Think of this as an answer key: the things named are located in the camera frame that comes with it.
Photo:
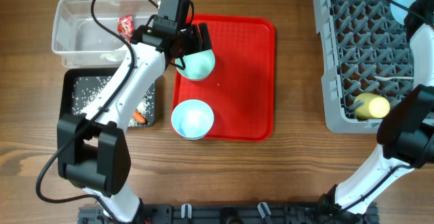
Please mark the green bowl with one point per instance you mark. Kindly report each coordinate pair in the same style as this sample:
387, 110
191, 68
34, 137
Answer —
198, 66

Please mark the light blue bowl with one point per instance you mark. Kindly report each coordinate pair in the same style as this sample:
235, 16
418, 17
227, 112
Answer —
192, 119

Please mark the red plastic tray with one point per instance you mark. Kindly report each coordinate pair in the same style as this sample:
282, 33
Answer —
240, 89

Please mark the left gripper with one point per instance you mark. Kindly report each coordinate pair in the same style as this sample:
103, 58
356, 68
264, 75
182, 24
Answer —
196, 44

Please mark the red candy wrapper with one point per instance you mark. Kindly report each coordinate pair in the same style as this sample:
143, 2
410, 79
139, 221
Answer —
125, 27

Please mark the white rice pile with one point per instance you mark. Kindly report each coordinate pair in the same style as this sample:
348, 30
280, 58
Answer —
86, 89

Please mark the yellow plastic cup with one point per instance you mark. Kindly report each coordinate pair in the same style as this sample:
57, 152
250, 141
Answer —
371, 106

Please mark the grey dishwasher rack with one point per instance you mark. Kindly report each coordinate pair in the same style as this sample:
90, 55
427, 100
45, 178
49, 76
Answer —
360, 40

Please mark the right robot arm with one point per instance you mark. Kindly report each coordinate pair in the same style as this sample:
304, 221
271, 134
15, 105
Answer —
404, 143

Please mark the white paper napkin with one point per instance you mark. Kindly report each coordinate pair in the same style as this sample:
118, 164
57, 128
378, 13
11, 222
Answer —
113, 57

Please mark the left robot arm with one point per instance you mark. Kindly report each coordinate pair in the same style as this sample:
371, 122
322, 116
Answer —
92, 150

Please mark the black waste tray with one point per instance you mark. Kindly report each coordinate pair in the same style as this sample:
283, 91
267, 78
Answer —
69, 76

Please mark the white utensil in rack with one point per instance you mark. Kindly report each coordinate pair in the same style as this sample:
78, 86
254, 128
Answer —
379, 78

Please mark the clear plastic bin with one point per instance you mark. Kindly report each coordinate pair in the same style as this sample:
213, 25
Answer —
80, 41

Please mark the orange carrot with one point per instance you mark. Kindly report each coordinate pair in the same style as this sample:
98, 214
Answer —
139, 118

